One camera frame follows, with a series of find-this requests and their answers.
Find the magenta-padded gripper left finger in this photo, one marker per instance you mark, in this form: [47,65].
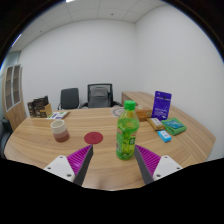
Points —
[63,166]

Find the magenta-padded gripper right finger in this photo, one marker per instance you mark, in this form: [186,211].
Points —
[163,166]

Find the green drink bottle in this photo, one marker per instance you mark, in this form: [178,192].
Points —
[127,135]

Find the small light blue box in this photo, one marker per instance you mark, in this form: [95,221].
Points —
[164,136]

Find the white and brown cup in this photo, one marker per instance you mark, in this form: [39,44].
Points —
[60,131]

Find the flat round red coaster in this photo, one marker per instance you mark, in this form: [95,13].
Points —
[93,137]

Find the green folded cloth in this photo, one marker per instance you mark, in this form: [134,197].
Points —
[174,126]

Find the small tan box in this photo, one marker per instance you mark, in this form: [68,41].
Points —
[155,123]

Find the white printed leaflet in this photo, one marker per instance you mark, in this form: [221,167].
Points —
[58,115]

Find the brown cardboard box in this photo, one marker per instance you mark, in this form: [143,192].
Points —
[144,114]

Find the purple upright package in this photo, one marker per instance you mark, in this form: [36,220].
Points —
[161,105]

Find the cardboard box of dark packets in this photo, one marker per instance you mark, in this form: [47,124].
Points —
[39,107]

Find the black sofa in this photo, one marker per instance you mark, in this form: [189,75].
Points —
[4,136]

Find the dark grey office chair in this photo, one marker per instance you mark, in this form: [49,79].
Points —
[69,98]

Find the white sheet with round print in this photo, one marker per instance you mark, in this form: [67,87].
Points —
[116,112]

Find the wooden side desk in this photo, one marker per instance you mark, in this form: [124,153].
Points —
[138,97]

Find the wooden shelf unit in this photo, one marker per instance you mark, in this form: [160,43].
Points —
[15,106]

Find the black mesh office chair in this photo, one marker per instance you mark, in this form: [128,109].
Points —
[99,96]

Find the long ceiling light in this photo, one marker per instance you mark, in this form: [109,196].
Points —
[69,1]

